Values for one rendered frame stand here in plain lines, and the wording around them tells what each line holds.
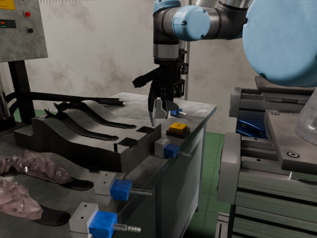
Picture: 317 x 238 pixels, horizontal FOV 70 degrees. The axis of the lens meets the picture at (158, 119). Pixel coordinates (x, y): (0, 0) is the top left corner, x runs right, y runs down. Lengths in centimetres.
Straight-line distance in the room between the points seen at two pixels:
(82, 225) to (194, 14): 48
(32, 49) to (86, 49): 199
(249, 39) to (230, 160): 21
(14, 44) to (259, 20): 128
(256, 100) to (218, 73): 194
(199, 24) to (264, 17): 26
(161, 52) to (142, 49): 236
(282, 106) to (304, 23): 65
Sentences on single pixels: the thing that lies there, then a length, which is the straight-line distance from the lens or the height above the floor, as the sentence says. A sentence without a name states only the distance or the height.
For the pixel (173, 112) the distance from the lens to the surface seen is 116.
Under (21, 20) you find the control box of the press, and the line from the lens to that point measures 147.
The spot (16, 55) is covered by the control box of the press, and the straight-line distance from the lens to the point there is 144.
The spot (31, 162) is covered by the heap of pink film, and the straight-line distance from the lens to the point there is 63.
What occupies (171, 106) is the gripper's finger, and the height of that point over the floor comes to 97.
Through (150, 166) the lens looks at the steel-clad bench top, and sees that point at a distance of 75.
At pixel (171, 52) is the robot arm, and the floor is 116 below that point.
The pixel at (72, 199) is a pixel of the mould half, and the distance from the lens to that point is 57.
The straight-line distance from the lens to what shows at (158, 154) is 80.
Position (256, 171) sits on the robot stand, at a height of 98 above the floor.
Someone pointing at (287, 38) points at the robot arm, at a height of 120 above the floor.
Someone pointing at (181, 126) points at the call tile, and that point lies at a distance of 96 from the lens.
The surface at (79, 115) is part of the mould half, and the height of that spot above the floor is 92.
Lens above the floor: 120
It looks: 21 degrees down
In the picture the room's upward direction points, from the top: straight up
